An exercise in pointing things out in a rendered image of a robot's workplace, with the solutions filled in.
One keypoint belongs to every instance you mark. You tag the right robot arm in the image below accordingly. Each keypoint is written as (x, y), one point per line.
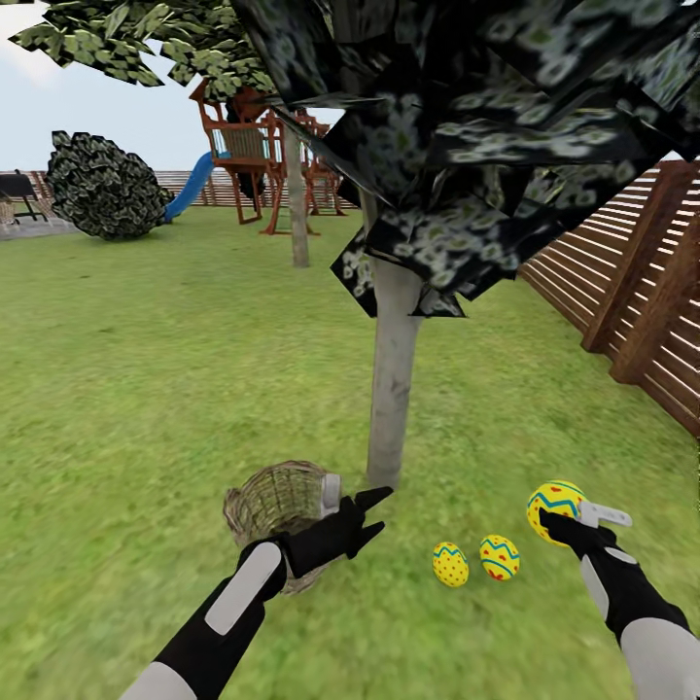
(662, 654)

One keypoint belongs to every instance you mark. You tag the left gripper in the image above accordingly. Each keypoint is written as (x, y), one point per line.
(343, 531)

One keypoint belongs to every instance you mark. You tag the wicker basket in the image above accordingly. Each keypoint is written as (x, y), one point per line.
(236, 501)

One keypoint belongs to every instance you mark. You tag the easter egg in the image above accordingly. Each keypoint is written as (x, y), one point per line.
(450, 564)
(555, 497)
(499, 557)

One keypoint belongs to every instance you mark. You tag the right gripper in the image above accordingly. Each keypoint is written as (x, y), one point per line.
(566, 530)

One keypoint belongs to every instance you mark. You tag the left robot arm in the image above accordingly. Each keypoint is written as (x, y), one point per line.
(198, 662)

